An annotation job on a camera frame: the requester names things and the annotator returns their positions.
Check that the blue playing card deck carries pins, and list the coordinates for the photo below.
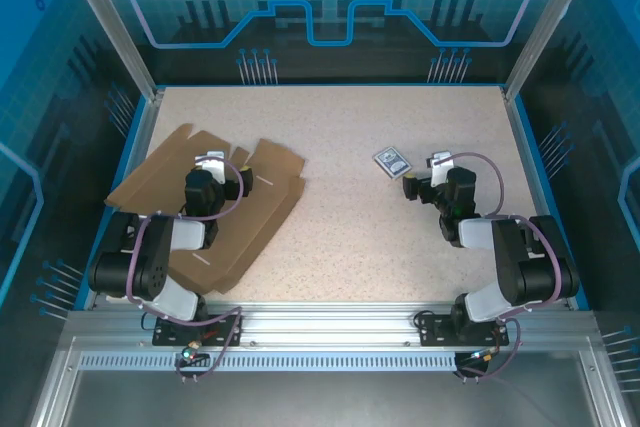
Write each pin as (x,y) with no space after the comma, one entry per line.
(392,162)

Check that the brown cardboard box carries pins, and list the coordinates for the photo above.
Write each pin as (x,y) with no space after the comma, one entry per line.
(280,162)

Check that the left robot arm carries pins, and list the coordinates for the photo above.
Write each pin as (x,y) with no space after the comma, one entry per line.
(155,267)

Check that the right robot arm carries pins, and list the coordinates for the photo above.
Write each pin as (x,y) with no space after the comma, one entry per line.
(510,257)

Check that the left yellow power connector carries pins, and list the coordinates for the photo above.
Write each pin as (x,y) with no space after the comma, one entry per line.
(191,349)

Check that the yellow power connector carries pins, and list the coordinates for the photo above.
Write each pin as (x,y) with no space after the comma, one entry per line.
(485,354)
(191,349)

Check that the right yellow power connector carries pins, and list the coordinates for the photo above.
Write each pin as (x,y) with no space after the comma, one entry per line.
(485,354)

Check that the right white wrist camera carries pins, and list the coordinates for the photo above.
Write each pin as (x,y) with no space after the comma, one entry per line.
(440,174)

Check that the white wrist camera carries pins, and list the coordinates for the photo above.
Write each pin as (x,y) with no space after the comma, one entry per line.
(214,167)
(440,174)

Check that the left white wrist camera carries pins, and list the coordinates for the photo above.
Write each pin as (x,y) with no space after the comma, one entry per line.
(214,167)

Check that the right aluminium side rail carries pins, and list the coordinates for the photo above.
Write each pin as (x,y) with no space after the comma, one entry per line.
(516,122)

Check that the aluminium side rail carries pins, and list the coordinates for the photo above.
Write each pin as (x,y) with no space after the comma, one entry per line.
(516,122)
(145,119)

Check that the left aluminium side rail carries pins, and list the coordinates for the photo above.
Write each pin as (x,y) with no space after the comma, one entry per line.
(145,119)

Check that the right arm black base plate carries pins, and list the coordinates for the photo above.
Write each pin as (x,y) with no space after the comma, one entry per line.
(435,329)

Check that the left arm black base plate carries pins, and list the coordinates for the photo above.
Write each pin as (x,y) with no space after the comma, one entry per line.
(172,337)

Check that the aluminium mounting rail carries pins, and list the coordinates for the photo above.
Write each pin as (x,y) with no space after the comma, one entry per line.
(325,322)

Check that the left aluminium frame post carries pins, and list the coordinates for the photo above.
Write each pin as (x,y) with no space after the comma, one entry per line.
(111,17)

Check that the aluminium frame post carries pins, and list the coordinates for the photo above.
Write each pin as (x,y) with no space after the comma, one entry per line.
(111,17)
(552,17)

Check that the right aluminium frame post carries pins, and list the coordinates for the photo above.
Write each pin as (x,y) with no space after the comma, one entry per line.
(552,17)

